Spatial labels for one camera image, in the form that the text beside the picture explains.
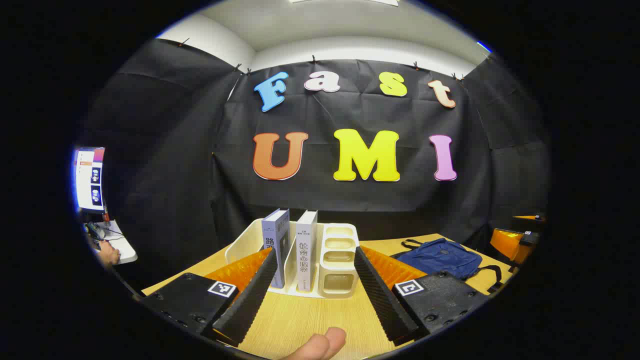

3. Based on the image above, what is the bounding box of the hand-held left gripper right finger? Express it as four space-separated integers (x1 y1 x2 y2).
354 245 490 347

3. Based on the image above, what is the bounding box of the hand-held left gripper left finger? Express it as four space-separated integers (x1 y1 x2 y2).
141 248 279 347

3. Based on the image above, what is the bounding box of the white plastic bookshelf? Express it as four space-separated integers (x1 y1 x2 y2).
225 217 361 299

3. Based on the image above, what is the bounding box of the blue schoolbag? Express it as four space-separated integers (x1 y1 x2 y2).
391 237 503 293

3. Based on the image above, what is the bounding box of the blue-grey book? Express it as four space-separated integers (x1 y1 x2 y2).
261 208 291 289

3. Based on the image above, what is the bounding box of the white book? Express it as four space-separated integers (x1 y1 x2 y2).
295 210 319 292

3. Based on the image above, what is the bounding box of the white side desk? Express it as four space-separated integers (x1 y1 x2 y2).
85 220 138 265

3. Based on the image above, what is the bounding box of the computer monitor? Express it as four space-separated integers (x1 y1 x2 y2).
74 146 107 215

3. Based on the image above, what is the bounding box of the ceiling light panel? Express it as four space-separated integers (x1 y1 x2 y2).
290 0 400 7

